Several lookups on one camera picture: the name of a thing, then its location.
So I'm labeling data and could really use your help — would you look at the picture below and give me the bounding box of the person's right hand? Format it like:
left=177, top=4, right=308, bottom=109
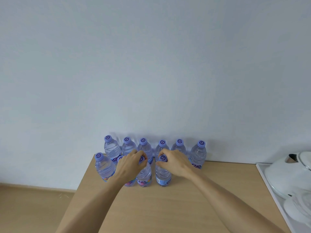
left=155, top=148, right=195, bottom=179

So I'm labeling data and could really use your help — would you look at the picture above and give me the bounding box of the person's left hand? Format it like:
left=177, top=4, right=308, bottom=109
left=113, top=150, right=148, bottom=185

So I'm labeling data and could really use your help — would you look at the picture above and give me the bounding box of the clear water bottle purple cap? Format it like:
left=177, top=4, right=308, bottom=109
left=155, top=154, right=172, bottom=187
left=136, top=155, right=153, bottom=188

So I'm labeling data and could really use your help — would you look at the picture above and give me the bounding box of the row of water bottles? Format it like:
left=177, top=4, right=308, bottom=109
left=95, top=135, right=207, bottom=188

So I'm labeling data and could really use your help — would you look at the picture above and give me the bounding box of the person's right forearm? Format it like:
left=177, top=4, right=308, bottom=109
left=188, top=168, right=285, bottom=233

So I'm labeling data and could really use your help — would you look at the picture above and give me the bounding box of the person's left forearm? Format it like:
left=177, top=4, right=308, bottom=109
left=55, top=176, right=124, bottom=233

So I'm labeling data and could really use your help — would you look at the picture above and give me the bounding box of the wooden table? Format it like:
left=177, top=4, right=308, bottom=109
left=56, top=154, right=292, bottom=233

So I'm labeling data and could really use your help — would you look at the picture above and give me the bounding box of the white tray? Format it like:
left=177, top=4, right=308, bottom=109
left=256, top=163, right=311, bottom=233

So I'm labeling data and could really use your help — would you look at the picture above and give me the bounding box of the white electric kettle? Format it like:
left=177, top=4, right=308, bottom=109
left=264, top=151, right=311, bottom=199

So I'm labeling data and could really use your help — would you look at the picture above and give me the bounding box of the white cup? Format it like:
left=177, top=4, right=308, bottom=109
left=283, top=191, right=311, bottom=224

